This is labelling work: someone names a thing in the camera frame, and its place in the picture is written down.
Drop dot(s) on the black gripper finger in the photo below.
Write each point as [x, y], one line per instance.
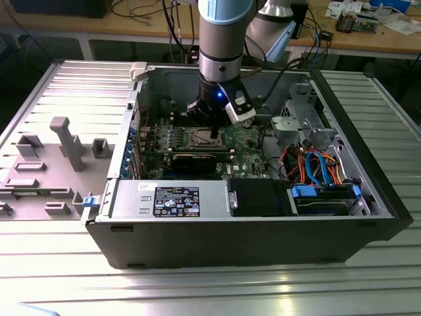
[215, 132]

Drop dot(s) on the silver CPU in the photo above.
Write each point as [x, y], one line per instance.
[202, 136]

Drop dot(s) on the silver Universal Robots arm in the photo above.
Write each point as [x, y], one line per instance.
[218, 42]

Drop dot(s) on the CPU socket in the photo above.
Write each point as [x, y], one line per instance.
[189, 142]

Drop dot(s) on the black graphics card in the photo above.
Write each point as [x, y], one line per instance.
[194, 163]

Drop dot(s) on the green motherboard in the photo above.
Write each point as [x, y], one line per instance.
[245, 158]

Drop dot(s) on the metal disk bay cage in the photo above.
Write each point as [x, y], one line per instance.
[289, 126]

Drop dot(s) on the pale plastic corner clip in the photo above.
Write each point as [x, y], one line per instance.
[138, 70]

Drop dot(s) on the silver power supply unit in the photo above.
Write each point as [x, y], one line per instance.
[131, 200]

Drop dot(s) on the black open PC case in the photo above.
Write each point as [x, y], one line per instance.
[230, 243]

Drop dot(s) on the black upright desktop box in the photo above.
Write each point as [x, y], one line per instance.
[301, 23]

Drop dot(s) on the hard disk in blue carrier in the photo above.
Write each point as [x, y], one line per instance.
[315, 205]

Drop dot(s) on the wooden workbench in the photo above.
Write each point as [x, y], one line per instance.
[98, 28]

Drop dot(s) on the small black device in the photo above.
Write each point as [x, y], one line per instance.
[326, 35]

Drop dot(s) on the blue case latch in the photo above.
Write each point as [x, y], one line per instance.
[89, 201]

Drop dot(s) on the finned heat sink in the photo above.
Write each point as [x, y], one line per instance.
[345, 22]

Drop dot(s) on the grey parts rack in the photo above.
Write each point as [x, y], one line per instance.
[49, 184]

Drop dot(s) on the grey electronics part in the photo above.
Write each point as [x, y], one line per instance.
[366, 23]

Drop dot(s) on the black box on bench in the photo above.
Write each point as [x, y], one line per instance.
[59, 8]

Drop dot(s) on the blue box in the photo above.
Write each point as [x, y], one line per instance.
[391, 3]

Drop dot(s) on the white papers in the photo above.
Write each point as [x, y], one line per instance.
[406, 28]

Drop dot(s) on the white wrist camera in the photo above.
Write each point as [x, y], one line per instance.
[243, 113]

